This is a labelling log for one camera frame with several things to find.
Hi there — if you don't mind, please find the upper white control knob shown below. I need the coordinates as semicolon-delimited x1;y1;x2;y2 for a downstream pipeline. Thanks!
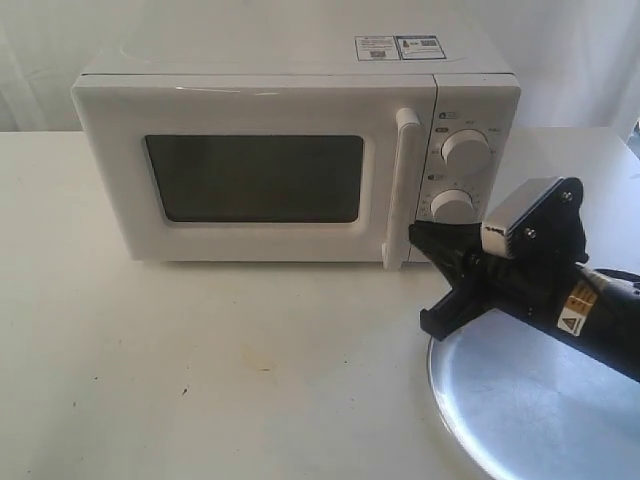
441;129;492;175

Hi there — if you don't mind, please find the white control knob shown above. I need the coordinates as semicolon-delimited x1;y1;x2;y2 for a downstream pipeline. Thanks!
430;189;476;224
441;129;492;175

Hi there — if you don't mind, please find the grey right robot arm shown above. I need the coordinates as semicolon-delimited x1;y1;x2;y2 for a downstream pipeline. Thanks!
409;203;639;380

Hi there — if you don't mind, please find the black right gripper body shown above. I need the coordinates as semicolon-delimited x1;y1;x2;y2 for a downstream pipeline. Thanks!
418;199;599;342

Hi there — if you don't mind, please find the blue label sticker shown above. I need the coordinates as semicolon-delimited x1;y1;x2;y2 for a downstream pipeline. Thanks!
394;34;447;61

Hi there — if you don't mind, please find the white backdrop curtain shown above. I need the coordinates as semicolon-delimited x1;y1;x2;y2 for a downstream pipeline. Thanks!
1;1;639;139

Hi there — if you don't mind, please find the white microwave door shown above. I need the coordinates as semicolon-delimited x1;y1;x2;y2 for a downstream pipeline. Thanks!
72;75;437;270

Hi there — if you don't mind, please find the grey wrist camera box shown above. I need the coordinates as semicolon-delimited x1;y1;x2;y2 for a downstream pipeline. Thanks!
480;177;588;262

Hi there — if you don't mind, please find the white label sticker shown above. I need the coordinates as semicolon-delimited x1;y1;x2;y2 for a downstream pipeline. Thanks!
354;35;401;62

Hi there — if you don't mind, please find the white microwave oven body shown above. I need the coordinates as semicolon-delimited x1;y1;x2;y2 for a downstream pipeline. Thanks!
78;37;520;223

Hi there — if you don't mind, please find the round steel tray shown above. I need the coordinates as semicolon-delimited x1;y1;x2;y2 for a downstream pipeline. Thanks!
428;311;639;479

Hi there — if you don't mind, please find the lower white control knob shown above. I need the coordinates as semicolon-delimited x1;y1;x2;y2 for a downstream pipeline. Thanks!
430;189;476;224

